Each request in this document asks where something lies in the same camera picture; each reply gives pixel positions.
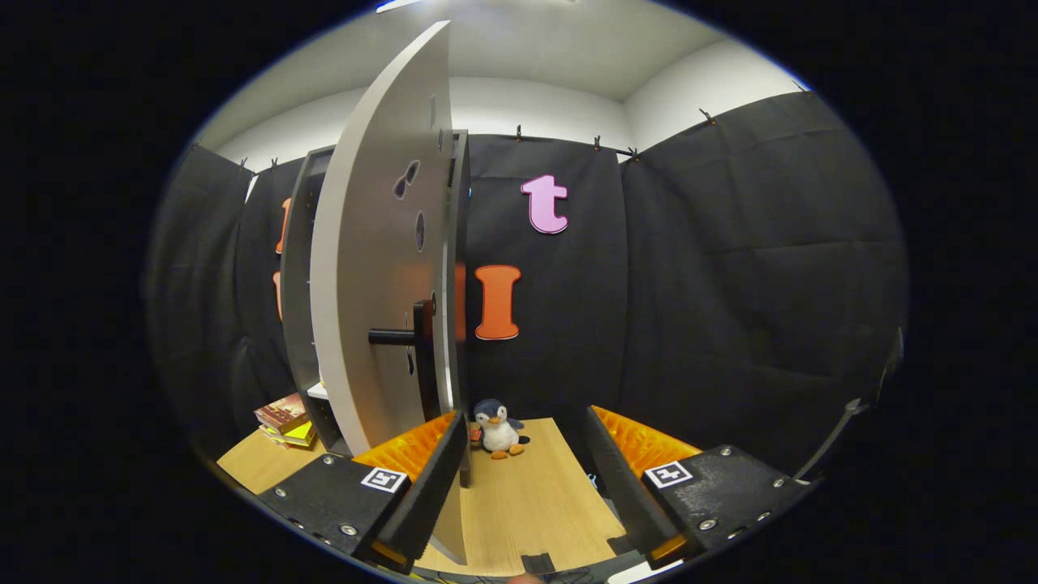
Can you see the yellow cover book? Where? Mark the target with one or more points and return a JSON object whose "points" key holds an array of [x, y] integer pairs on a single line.
{"points": [[300, 434]]}

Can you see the small black block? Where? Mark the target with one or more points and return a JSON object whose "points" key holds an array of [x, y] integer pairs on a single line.
{"points": [[538, 564]]}

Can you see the black backdrop cloth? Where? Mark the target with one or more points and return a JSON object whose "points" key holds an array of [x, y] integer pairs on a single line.
{"points": [[730, 284]]}

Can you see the white board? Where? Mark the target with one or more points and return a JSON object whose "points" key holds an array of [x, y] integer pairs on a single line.
{"points": [[645, 574]]}

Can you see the brown cover book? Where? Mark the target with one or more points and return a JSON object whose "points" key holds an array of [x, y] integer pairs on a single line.
{"points": [[280, 412]]}

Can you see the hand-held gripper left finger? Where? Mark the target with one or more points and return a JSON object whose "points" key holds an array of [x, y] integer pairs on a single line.
{"points": [[434, 478]]}

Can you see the narrow ceiling light panel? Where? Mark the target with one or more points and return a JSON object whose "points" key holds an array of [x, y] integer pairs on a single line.
{"points": [[401, 5]]}

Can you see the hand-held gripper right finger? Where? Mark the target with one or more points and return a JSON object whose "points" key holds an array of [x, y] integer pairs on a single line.
{"points": [[616, 478]]}

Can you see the grey shoe cabinet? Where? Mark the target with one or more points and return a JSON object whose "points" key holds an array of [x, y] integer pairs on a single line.
{"points": [[298, 284]]}

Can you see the beige shoe cabinet door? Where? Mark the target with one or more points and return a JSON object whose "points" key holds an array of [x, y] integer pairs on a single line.
{"points": [[365, 243]]}

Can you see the penguin plush toy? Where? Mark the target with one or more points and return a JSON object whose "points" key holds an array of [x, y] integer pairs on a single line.
{"points": [[499, 434]]}

